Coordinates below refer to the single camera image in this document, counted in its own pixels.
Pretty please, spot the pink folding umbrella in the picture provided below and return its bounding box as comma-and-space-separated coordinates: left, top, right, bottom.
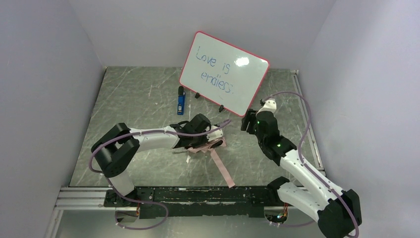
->
187, 137, 236, 188

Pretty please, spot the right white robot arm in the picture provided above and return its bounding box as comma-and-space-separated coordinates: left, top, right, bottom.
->
241, 109, 362, 238

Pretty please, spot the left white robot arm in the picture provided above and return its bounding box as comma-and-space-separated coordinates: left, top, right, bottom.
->
91, 114, 223, 198

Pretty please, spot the blue whiteboard marker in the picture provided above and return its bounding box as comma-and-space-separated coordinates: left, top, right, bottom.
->
177, 86, 186, 115

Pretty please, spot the red-framed whiteboard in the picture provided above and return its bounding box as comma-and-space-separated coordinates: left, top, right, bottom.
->
179, 31, 270, 117

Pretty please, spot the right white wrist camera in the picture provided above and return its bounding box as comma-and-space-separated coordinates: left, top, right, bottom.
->
256, 98, 277, 114

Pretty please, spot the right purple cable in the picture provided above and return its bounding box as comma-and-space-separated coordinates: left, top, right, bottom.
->
260, 91, 361, 238

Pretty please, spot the purple cable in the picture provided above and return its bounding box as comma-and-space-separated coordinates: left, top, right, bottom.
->
260, 91, 361, 238
88, 119, 232, 231

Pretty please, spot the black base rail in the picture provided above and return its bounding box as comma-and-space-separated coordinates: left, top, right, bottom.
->
103, 186, 284, 219

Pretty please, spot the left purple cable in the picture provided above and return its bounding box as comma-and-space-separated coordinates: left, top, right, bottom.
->
88, 119, 232, 231

